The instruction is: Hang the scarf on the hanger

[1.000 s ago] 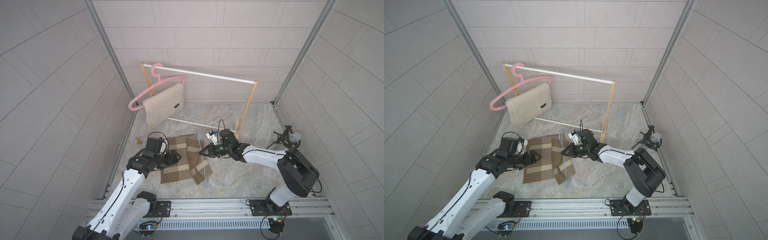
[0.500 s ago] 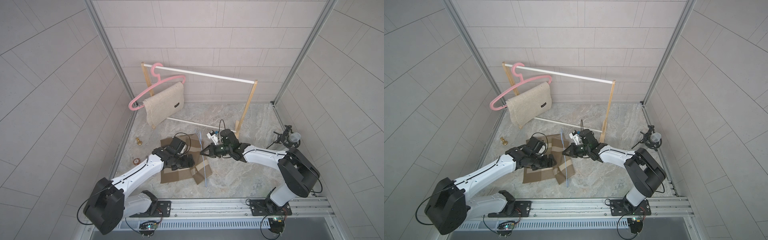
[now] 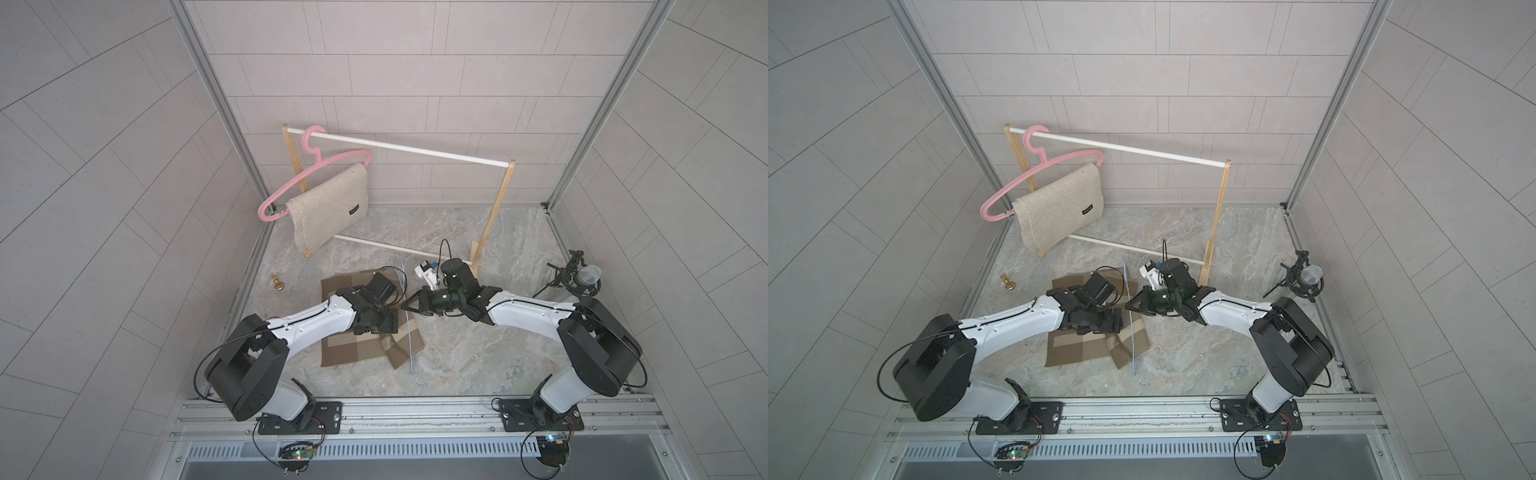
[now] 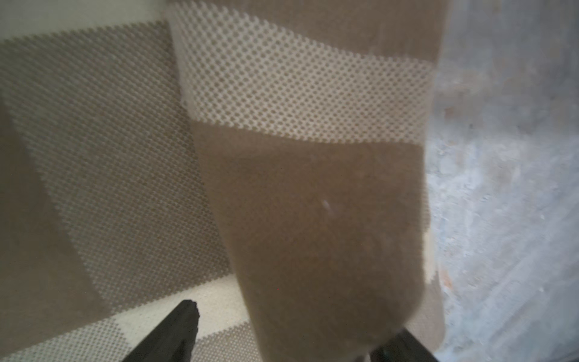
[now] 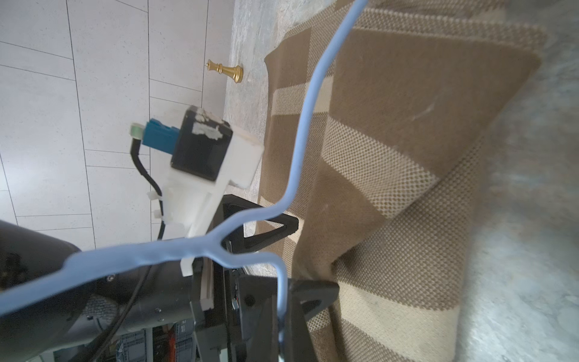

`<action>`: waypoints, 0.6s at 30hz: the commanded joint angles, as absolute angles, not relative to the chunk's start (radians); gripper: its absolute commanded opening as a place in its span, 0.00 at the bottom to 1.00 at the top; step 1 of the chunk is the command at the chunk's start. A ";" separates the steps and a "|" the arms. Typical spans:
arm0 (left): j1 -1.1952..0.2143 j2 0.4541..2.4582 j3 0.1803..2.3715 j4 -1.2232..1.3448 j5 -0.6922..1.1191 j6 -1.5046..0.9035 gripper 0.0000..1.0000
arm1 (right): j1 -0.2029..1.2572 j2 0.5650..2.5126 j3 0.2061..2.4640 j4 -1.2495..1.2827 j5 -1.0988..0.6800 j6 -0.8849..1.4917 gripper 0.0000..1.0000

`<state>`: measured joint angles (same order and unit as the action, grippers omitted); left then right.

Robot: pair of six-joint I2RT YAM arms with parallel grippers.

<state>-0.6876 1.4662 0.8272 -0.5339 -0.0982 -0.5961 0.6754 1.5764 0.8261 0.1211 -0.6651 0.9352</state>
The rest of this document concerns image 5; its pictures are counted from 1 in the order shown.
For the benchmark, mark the gold chess piece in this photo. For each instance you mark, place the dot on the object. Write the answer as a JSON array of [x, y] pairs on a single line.
[[236, 73]]

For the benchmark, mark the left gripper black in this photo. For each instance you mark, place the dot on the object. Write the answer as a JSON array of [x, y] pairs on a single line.
[[235, 314]]

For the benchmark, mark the brown striped scarf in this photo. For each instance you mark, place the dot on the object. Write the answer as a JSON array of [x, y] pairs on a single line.
[[392, 169]]

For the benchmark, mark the light blue wire hanger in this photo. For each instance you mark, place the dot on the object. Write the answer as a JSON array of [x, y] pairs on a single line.
[[298, 149]]

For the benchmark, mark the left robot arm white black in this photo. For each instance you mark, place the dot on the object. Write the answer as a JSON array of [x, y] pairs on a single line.
[[261, 315]]

